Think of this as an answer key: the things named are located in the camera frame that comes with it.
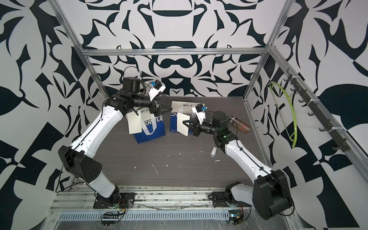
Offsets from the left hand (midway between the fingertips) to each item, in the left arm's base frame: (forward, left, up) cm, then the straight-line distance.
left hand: (167, 99), depth 73 cm
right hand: (-8, -8, -8) cm, 14 cm away
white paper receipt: (-4, +19, -13) cm, 23 cm away
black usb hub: (-44, +30, -37) cm, 65 cm away
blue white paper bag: (-2, +11, -21) cm, 23 cm away
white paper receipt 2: (-10, -7, -11) cm, 16 cm away
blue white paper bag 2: (+3, -8, -11) cm, 14 cm away
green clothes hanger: (-20, -58, -6) cm, 62 cm away
